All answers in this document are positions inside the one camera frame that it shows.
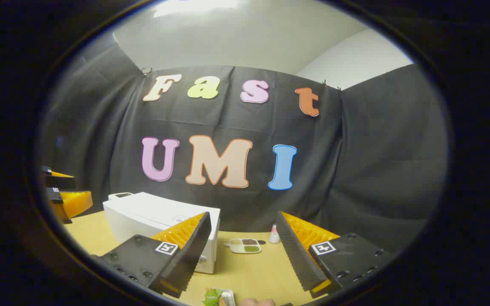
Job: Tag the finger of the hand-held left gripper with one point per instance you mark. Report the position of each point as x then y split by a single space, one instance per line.
55 179
72 204

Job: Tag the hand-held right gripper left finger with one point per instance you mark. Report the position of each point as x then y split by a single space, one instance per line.
194 246

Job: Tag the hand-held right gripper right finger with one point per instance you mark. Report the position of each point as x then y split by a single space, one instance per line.
294 250

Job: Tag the sandwich with green lettuce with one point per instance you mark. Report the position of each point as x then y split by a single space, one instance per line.
212 296

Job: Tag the white microwave oven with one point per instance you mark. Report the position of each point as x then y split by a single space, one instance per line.
151 212

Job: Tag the small bottle with pink label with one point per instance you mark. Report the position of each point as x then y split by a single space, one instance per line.
274 236

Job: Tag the white divided condiment dish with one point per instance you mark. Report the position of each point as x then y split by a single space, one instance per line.
245 246

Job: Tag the white rectangular tray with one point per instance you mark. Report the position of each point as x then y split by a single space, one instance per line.
228 297

